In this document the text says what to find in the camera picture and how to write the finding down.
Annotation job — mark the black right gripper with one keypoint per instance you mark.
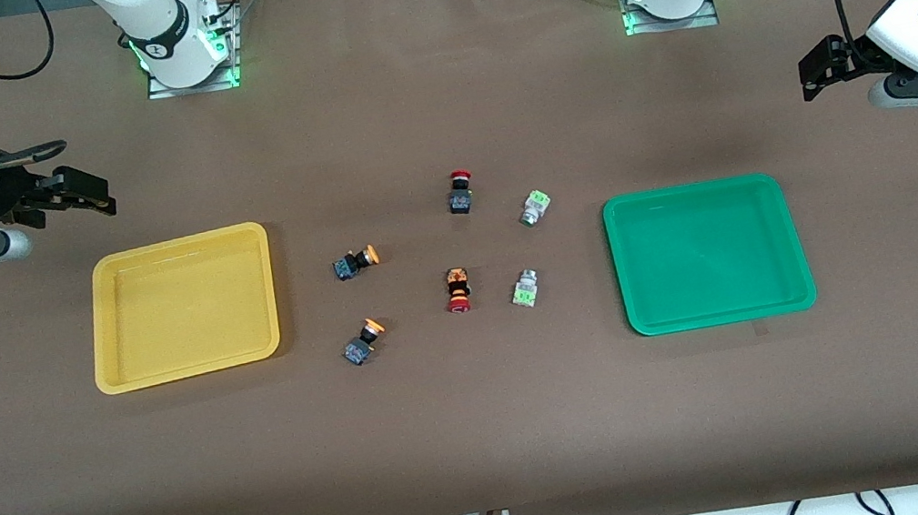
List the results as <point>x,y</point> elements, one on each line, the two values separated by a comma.
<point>4,192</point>

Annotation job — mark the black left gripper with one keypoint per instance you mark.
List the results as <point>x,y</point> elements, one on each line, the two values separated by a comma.
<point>854,58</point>

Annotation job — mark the yellow push button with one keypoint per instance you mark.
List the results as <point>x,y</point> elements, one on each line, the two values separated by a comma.
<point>360,345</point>
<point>351,263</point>

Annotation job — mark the green push button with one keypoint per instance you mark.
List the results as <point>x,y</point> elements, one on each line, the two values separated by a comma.
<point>533,209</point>
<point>525,288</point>

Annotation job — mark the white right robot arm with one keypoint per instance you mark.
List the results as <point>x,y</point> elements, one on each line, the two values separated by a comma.
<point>165,28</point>

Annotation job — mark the yellow plastic tray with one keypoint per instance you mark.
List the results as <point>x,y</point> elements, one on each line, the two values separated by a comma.
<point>182,310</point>

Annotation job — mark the green plastic tray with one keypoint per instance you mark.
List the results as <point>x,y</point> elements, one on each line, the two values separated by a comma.
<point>707,255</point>

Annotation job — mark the red button with black base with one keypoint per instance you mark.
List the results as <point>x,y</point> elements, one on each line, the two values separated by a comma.
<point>461,198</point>

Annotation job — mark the red button with orange base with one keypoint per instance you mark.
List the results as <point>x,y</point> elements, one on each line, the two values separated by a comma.
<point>458,290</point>

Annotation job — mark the brown table cover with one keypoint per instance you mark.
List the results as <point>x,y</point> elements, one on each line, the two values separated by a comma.
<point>486,428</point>

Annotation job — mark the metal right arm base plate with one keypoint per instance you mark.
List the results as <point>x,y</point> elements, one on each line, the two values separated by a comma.
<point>230,59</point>

